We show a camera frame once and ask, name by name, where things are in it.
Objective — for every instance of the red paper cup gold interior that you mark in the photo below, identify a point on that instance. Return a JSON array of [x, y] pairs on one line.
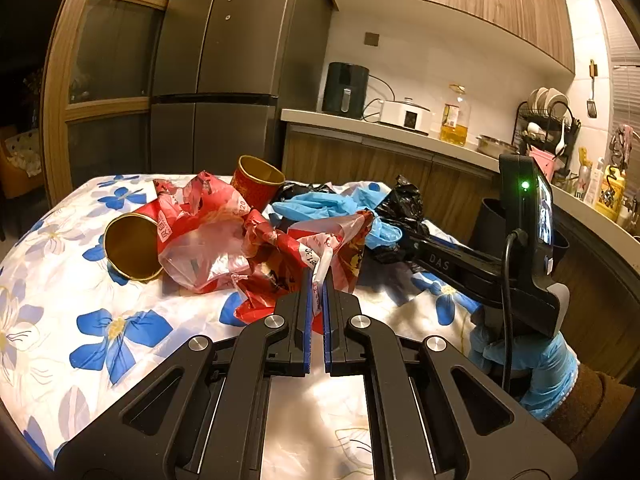
[[257, 180], [132, 245]]

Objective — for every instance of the window blinds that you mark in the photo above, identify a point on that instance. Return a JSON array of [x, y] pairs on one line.
[[622, 60]]

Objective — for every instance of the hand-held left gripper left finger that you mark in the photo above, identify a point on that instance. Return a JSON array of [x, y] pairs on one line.
[[307, 340]]

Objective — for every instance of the hanging slotted spatula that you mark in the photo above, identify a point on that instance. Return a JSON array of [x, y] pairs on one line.
[[592, 100]]

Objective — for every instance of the steel mixing bowl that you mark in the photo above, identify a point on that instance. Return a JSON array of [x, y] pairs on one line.
[[495, 145]]

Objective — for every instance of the white plate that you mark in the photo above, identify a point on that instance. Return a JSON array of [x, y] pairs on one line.
[[537, 99], [559, 99]]

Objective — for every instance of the wooden glass door cabinet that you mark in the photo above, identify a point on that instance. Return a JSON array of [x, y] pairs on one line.
[[110, 60]]

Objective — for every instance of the dark grey refrigerator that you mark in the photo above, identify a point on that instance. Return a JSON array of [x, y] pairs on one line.
[[225, 60]]

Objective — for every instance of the blue disposable glove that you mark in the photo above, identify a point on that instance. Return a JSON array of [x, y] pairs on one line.
[[382, 230], [315, 207]]

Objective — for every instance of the kitchen counter wooden base cabinets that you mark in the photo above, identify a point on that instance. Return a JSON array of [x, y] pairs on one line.
[[380, 160]]

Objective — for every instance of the yellow detergent bottle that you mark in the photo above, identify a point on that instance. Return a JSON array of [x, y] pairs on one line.
[[611, 195]]

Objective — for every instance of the orange chair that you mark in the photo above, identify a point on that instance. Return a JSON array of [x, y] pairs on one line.
[[17, 165]]

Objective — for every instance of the white pump bottle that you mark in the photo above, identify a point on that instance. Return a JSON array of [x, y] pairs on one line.
[[594, 182]]

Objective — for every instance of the black plastic bag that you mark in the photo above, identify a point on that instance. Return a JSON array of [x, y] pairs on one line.
[[302, 191], [400, 205]]

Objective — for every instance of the blue floral tablecloth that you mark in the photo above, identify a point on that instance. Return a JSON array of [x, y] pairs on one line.
[[75, 260]]

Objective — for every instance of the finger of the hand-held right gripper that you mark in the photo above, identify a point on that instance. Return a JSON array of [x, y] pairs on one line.
[[400, 252]]

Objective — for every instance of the white electric cooker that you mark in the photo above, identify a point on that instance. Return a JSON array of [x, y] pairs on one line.
[[407, 115]]

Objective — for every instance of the person's right hand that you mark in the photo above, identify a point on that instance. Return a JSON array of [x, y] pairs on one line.
[[540, 365]]

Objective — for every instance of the cooking oil bottle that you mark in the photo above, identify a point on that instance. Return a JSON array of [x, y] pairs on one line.
[[456, 120]]

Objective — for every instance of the person's right forearm brown sleeve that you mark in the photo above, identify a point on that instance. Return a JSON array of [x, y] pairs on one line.
[[590, 410]]

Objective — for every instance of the red printed plastic bag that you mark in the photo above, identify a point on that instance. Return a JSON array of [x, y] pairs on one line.
[[200, 240], [300, 260]]

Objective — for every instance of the black air fryer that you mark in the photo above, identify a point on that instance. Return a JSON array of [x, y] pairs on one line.
[[345, 90]]

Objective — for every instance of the dark wall socket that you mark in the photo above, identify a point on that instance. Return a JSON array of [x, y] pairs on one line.
[[372, 38]]

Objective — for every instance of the black dish rack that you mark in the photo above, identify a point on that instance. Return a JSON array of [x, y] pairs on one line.
[[545, 130]]

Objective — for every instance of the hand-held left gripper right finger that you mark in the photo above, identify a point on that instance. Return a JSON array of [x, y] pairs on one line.
[[327, 340]]

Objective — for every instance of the wooden wall cabinets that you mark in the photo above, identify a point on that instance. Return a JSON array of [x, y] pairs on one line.
[[475, 0]]

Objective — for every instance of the cloth on faucet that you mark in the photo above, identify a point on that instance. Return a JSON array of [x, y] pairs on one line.
[[624, 142]]

